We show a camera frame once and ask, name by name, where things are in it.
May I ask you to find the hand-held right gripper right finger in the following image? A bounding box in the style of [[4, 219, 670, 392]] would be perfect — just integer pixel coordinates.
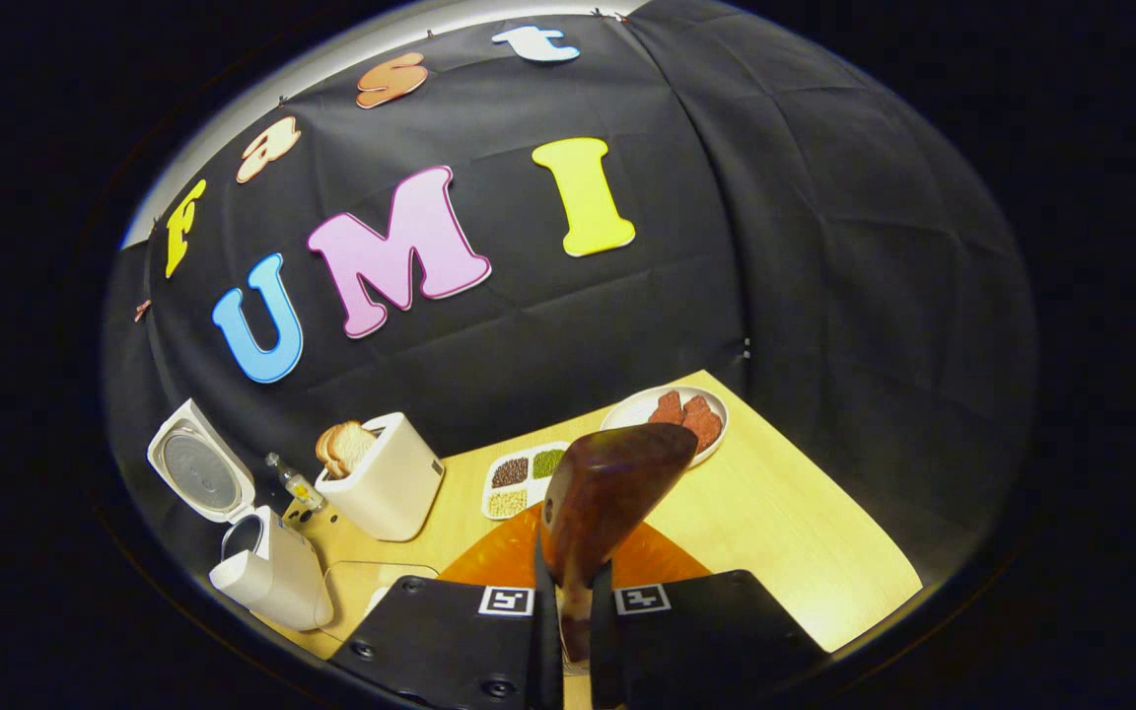
[[588, 523, 825, 710]]

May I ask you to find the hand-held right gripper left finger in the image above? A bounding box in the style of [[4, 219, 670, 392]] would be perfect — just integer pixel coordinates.
[[329, 503, 565, 710]]

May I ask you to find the white rice cooker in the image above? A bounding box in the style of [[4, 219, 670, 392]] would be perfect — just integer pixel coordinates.
[[147, 398, 334, 632]]

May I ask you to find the brown wooden spoon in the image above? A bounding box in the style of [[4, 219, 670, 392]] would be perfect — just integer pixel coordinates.
[[540, 423, 699, 664]]

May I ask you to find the clear glass dish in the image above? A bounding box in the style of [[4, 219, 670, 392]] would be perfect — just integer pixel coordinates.
[[317, 561, 441, 642]]

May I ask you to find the white toaster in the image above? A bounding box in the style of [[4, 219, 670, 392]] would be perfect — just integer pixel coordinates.
[[316, 412, 446, 542]]

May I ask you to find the white divided bean dish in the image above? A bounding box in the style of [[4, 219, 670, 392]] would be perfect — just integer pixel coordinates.
[[481, 441, 571, 521]]

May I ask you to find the small yellow-label glass bottle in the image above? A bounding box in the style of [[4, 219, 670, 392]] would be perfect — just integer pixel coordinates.
[[265, 453, 326, 514]]

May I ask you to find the white round plate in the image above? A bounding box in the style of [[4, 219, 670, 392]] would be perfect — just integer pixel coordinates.
[[600, 385, 730, 467]]

